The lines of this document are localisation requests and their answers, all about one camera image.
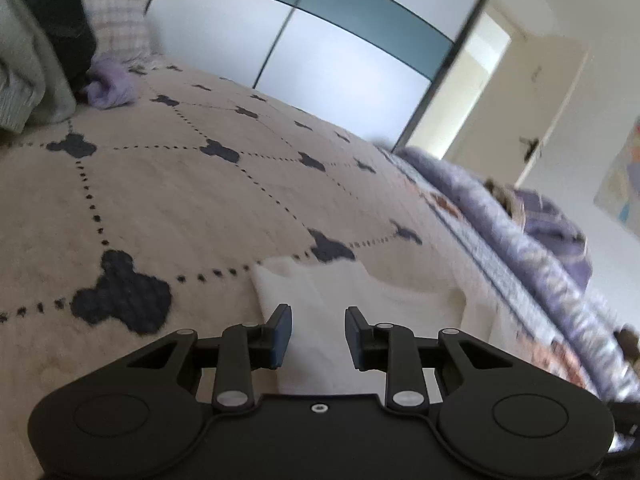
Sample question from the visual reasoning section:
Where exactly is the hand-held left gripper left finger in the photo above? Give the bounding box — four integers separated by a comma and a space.
125, 304, 293, 413

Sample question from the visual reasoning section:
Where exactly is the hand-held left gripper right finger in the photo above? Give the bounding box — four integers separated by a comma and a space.
345, 306, 516, 413

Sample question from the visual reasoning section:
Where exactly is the white long-sleeve shirt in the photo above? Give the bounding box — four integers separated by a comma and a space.
250, 257, 496, 396

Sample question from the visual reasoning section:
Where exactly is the beige bear printed blanket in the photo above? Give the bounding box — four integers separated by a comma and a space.
0, 52, 616, 461

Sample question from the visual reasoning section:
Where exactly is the purple patterned quilt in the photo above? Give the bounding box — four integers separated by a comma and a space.
380, 145, 640, 401

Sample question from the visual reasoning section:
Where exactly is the purple garment with beige trim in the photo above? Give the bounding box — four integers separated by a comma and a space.
487, 180, 596, 293

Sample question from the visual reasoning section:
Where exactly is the white door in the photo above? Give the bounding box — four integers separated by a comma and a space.
510, 32, 591, 188
447, 10, 516, 163

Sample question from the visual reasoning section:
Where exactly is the dark brown cloth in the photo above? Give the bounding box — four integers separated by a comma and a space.
614, 327, 640, 363

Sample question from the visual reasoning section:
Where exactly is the sliding door wardrobe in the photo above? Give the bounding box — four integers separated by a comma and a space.
145, 0, 503, 153

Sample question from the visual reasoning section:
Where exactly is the small purple cloth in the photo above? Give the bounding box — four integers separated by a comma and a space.
82, 55, 138, 111

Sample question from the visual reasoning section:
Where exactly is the purple checkered pillow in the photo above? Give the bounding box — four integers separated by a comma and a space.
67, 0, 156, 63

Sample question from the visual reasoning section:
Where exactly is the light grey garment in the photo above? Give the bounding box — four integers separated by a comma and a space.
0, 0, 78, 136

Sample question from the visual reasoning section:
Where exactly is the black garment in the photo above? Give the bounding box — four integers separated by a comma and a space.
10, 0, 98, 93

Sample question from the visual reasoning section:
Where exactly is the wall map poster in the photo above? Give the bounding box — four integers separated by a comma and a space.
594, 116, 640, 240

